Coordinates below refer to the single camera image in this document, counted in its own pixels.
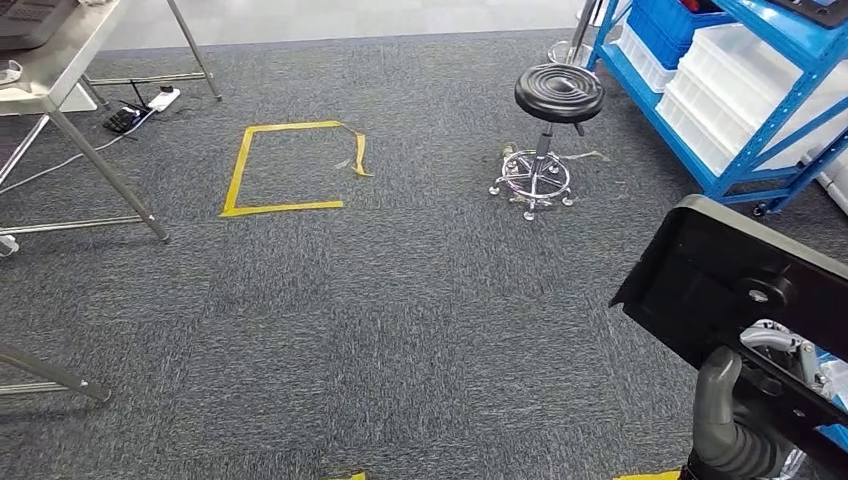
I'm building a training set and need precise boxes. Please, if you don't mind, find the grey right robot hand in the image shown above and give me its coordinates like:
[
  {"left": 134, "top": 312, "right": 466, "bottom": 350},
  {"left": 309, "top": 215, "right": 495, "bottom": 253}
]
[{"left": 690, "top": 319, "right": 831, "bottom": 458}]

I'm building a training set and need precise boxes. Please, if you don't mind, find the blue metal shelf rack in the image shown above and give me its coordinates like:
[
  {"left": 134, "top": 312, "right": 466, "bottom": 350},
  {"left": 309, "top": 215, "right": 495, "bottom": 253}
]
[{"left": 586, "top": 0, "right": 848, "bottom": 219}]

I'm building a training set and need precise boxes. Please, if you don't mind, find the white pipe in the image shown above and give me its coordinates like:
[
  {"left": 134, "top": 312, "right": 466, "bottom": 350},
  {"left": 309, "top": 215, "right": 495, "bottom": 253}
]
[{"left": 801, "top": 148, "right": 848, "bottom": 215}]

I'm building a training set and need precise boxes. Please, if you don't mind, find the black round swivel stool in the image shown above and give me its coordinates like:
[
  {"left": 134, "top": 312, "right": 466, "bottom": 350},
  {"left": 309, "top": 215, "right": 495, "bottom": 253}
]
[{"left": 488, "top": 62, "right": 607, "bottom": 223}]

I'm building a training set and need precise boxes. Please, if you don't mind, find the small white plastic bin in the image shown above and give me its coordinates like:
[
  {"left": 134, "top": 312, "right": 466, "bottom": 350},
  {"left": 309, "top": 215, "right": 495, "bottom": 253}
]
[{"left": 616, "top": 25, "right": 678, "bottom": 94}]

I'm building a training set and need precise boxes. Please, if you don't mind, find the blue plastic bin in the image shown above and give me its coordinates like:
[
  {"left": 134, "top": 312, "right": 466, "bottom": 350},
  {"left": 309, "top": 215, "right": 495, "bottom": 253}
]
[{"left": 625, "top": 0, "right": 725, "bottom": 71}]

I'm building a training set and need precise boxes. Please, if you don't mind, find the white power strip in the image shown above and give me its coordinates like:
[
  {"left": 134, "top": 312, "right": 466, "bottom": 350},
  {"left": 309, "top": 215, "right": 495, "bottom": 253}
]
[{"left": 146, "top": 86, "right": 181, "bottom": 113}]

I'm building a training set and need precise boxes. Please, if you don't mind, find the black power adapter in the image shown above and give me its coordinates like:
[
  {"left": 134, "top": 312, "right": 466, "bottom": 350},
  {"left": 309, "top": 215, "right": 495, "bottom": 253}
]
[{"left": 102, "top": 80, "right": 152, "bottom": 134}]

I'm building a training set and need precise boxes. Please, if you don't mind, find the steel table with laptop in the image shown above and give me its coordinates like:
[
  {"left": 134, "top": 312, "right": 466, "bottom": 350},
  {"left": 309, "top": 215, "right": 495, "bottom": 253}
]
[{"left": 0, "top": 0, "right": 225, "bottom": 243}]

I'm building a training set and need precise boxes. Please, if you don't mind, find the dark grey laptop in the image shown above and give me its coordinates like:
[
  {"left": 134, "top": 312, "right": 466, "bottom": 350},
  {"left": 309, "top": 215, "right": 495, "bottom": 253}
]
[{"left": 0, "top": 0, "right": 75, "bottom": 52}]

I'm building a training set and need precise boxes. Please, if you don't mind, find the chrome pole with ring base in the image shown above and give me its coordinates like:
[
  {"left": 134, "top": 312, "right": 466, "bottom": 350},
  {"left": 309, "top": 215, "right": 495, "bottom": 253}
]
[{"left": 548, "top": 0, "right": 601, "bottom": 69}]

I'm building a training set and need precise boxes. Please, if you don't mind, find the white power cable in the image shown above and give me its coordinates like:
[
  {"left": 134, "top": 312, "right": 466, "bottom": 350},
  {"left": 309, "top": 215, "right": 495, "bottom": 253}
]
[{"left": 0, "top": 109, "right": 157, "bottom": 197}]

